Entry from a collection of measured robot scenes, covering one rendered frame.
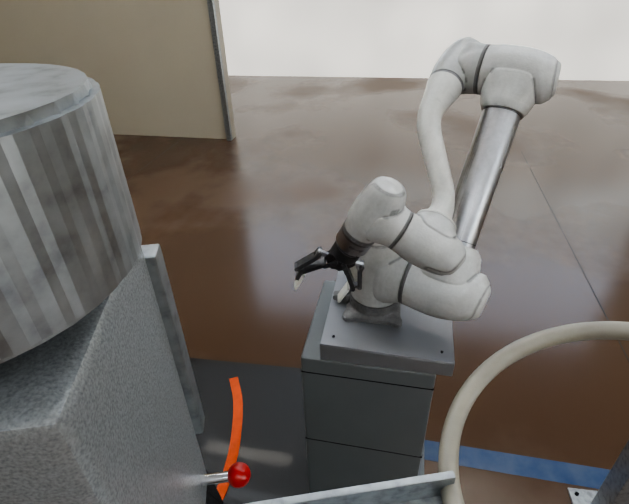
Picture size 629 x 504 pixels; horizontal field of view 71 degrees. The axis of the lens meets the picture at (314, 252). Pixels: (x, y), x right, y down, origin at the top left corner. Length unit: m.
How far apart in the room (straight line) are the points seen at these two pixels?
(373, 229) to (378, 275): 0.26
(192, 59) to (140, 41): 0.63
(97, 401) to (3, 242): 0.13
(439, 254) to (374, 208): 0.18
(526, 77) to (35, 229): 1.21
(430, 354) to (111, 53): 5.44
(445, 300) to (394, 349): 0.22
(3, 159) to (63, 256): 0.06
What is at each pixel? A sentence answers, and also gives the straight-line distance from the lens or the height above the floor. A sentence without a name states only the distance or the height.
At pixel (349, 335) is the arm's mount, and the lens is 1.34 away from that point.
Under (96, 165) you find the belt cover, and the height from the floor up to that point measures 1.70.
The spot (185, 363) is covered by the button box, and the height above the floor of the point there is 1.40.
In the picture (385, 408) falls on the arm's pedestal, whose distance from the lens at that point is 1.48.
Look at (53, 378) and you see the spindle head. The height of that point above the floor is 1.59.
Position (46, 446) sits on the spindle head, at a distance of 0.31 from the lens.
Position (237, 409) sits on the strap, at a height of 0.02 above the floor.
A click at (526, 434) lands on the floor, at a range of 2.34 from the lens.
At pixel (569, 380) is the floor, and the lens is 2.64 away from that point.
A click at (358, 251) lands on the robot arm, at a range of 1.09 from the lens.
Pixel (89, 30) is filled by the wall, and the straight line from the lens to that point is 6.24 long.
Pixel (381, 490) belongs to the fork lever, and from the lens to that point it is 0.72.
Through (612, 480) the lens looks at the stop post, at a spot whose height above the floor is 0.23.
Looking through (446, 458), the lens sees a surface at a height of 1.16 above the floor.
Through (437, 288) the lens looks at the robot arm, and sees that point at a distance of 1.21.
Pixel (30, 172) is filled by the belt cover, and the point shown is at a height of 1.71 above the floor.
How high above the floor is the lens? 1.79
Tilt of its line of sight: 33 degrees down
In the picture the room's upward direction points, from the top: 2 degrees counter-clockwise
